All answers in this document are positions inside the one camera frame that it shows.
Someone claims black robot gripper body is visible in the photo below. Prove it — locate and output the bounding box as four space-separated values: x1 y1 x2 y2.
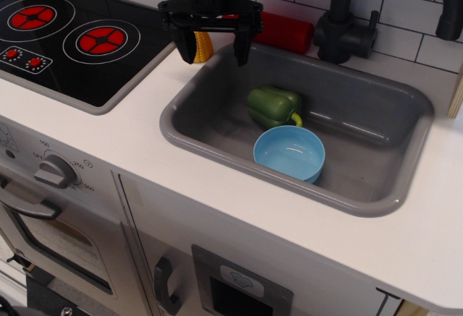
158 0 263 38

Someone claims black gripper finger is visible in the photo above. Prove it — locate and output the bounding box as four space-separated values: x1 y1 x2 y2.
234 27 253 67
172 30 197 64

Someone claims yellow toy corn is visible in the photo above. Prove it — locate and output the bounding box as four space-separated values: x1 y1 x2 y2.
193 31 214 63

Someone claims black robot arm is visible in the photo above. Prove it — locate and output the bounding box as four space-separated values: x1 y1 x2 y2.
158 0 263 66

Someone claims light blue bowl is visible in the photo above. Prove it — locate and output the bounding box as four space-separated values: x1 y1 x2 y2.
253 125 326 184

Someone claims grey sink basin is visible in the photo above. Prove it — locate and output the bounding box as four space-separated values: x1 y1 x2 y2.
160 44 434 217

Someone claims red ketchup bottle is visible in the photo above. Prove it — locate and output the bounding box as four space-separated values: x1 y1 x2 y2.
221 11 315 56

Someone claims green toy bell pepper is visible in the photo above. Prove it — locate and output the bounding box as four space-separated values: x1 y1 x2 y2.
247 85 303 129

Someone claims black faucet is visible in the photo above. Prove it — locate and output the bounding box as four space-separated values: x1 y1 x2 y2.
313 0 462 64

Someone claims black toy stovetop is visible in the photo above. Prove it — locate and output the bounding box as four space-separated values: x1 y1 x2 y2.
1 0 175 115

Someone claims grey oven knob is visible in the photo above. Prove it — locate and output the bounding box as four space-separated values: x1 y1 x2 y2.
34 155 77 189

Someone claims toy oven door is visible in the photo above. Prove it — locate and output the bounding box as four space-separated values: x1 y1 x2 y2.
1 171 151 315

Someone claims grey dispenser panel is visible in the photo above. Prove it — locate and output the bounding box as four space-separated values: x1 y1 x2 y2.
191 244 294 316

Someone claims grey oven door handle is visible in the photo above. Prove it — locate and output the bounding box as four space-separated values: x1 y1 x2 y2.
1 176 62 221

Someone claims grey cabinet door handle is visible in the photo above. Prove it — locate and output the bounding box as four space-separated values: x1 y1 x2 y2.
153 257 182 315

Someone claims black cable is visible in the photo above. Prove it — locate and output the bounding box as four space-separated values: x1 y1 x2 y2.
0 296 22 316

